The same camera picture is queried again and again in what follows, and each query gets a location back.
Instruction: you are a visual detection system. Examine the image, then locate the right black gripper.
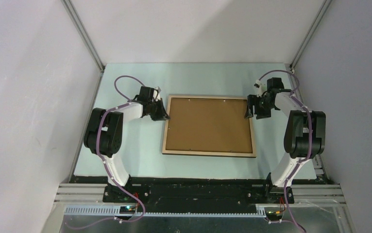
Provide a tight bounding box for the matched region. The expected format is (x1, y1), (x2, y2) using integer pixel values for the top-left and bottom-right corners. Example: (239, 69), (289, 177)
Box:
(244, 94), (274, 119)

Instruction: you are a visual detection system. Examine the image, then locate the brown cardboard backing board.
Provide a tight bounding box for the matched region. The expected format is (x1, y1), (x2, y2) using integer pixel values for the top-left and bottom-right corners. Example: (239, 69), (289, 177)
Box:
(165, 98), (254, 154)

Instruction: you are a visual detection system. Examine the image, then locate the wooden picture frame with glass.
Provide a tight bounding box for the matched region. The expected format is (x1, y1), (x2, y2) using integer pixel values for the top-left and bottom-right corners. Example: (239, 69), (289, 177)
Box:
(162, 94), (257, 159)

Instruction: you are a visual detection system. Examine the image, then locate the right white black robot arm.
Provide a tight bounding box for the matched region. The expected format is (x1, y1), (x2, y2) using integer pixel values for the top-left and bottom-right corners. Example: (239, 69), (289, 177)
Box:
(244, 78), (326, 203)

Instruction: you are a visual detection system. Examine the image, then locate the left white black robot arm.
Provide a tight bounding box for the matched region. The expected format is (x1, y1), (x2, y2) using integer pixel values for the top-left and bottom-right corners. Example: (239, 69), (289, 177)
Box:
(84, 86), (170, 202)

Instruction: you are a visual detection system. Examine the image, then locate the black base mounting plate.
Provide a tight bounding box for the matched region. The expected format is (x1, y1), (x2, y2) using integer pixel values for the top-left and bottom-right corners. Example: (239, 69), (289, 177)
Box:
(102, 184), (294, 213)

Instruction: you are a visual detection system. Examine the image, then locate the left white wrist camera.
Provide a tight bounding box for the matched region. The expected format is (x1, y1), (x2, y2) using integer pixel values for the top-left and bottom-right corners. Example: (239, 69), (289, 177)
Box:
(153, 86), (161, 101)

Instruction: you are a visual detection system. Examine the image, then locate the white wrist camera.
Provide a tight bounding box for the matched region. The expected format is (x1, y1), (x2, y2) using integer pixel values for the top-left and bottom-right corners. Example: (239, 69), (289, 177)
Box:
(153, 86), (161, 101)
(254, 80), (267, 97)

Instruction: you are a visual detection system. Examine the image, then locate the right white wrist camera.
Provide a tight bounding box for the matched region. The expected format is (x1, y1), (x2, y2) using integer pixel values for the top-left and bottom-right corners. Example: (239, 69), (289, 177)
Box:
(254, 80), (267, 97)

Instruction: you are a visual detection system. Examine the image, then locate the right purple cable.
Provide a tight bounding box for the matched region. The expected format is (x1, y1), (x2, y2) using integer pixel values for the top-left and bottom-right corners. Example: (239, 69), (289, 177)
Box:
(257, 69), (313, 233)

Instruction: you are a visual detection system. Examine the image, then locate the aluminium front rail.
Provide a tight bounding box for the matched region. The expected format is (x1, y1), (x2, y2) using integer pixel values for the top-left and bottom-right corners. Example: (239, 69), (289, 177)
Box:
(54, 183), (346, 207)

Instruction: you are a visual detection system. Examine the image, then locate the grey slotted cable duct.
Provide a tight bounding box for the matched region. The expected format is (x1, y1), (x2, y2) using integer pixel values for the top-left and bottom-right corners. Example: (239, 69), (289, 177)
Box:
(64, 205), (266, 218)

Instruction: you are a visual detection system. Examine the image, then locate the right aluminium corner post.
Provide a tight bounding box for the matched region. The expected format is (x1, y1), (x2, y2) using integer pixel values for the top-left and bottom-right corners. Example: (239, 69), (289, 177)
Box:
(289, 0), (333, 69)

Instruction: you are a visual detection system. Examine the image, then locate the aluminium corner post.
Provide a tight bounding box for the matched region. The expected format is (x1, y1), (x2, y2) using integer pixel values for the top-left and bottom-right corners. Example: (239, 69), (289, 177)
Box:
(289, 0), (333, 69)
(61, 0), (105, 73)

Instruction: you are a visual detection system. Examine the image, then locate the left aluminium corner post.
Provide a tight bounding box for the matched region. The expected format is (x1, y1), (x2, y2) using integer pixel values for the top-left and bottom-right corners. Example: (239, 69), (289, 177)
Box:
(61, 0), (105, 73)

